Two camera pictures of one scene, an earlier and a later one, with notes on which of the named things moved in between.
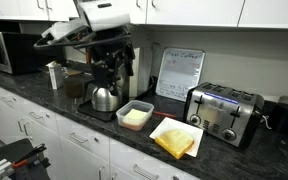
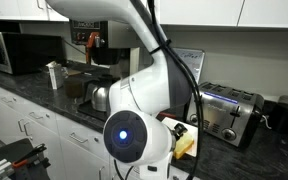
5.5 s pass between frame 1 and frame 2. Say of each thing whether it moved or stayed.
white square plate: stayed
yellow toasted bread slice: stayed
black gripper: moved
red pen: stayed
